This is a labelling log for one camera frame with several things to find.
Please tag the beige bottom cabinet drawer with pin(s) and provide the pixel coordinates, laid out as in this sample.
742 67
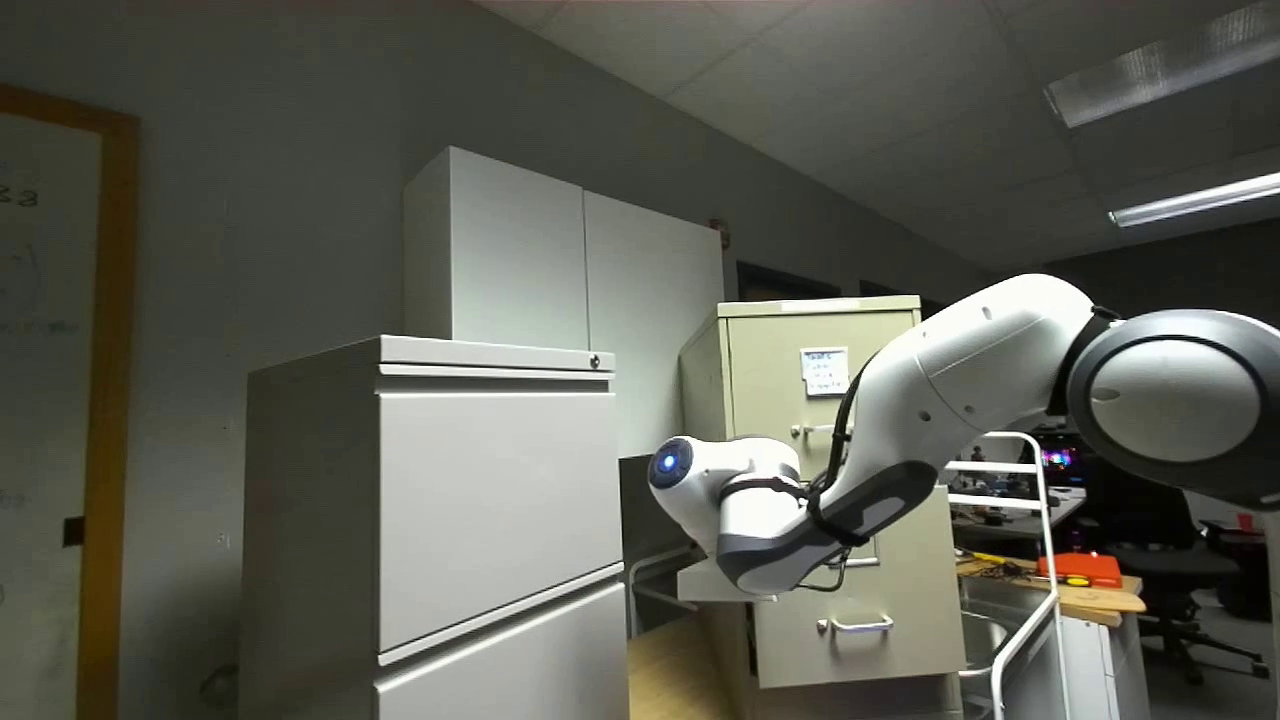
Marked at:
905 603

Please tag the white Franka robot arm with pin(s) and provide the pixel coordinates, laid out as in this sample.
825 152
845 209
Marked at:
984 362

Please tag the beige labelled cabinet drawer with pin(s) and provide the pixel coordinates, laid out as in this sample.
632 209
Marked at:
767 375

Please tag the white paper drawer label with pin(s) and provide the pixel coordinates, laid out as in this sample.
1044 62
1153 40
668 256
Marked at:
825 369

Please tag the beige metal file cabinet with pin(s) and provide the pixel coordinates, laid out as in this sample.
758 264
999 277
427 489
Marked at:
707 387

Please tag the tall white storage cabinet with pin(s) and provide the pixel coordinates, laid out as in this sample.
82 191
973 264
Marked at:
534 254

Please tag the grey lateral file cabinet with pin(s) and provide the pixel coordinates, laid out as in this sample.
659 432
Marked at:
483 523

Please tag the orange tool box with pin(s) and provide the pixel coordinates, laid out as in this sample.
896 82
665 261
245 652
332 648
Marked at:
1080 571

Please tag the wooden work table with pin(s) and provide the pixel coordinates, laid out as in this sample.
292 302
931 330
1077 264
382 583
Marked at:
1106 603

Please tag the wood-framed whiteboard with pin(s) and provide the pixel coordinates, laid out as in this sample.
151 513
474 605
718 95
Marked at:
95 401

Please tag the black office chair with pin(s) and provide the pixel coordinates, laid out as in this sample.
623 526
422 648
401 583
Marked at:
1172 564

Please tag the narrow ceiling light strip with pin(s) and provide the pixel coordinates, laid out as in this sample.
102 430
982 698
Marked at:
1192 202

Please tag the wide ceiling light panel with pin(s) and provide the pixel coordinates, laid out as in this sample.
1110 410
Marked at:
1160 67

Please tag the white metal tube frame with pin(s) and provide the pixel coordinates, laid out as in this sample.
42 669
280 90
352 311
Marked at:
1044 534

